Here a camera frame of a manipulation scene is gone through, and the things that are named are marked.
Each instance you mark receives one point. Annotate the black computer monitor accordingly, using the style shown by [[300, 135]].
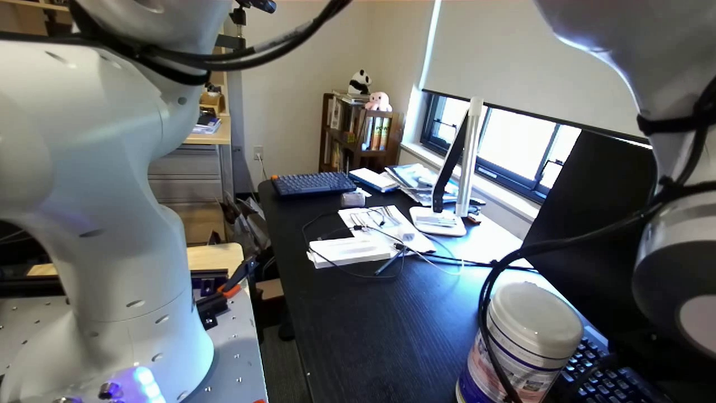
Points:
[[588, 225]]

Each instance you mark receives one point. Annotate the light wooden board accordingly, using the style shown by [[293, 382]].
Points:
[[214, 258]]

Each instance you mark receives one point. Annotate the pink plush toy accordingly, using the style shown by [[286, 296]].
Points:
[[378, 101]]

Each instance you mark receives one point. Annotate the black window frame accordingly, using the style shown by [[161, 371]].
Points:
[[549, 160]]

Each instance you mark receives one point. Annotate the dark wooden bookshelf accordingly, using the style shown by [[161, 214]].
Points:
[[359, 138]]

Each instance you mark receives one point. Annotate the flat white box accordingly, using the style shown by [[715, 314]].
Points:
[[350, 249]]

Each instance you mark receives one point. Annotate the cardboard box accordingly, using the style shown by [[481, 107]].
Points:
[[202, 225]]

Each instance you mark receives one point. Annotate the grey perforated mounting plate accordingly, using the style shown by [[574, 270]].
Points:
[[236, 366]]

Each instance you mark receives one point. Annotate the stack of magazines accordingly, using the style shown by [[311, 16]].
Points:
[[416, 182]]

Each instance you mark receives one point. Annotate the white jar with label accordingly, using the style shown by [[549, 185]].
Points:
[[529, 338]]

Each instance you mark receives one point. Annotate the light wooden shelf unit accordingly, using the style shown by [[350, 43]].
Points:
[[214, 119]]

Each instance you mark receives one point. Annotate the grey camera stand pole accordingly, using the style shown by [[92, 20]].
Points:
[[238, 127]]

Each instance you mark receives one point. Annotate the panda plush toy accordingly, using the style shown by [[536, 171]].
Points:
[[359, 85]]

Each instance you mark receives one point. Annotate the white notebook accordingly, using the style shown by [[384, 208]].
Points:
[[372, 180]]

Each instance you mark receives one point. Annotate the black keyboard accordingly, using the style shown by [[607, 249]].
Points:
[[596, 373]]

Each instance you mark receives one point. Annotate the blue pen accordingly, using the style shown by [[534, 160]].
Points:
[[389, 263]]

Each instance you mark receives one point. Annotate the small white box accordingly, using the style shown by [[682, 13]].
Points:
[[353, 199]]

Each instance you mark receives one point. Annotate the white roller blind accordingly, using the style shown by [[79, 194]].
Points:
[[506, 60]]

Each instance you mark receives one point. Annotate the white paper sheet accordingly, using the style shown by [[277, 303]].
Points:
[[388, 238]]

